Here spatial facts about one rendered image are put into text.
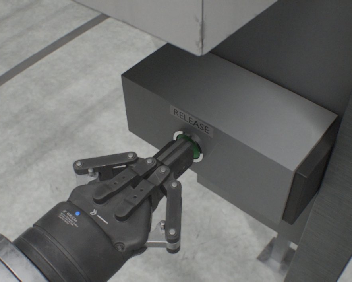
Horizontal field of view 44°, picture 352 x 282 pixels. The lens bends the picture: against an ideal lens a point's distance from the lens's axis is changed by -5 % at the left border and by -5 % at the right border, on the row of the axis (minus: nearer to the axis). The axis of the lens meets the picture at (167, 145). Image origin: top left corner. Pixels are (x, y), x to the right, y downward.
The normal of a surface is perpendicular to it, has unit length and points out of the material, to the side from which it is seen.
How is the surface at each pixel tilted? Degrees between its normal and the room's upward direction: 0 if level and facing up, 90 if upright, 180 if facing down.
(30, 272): 19
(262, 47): 90
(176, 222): 0
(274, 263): 0
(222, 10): 90
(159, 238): 0
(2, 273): 8
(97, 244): 43
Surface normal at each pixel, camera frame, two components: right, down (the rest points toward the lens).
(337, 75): -0.65, 0.58
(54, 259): 0.30, -0.40
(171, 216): -0.04, -0.68
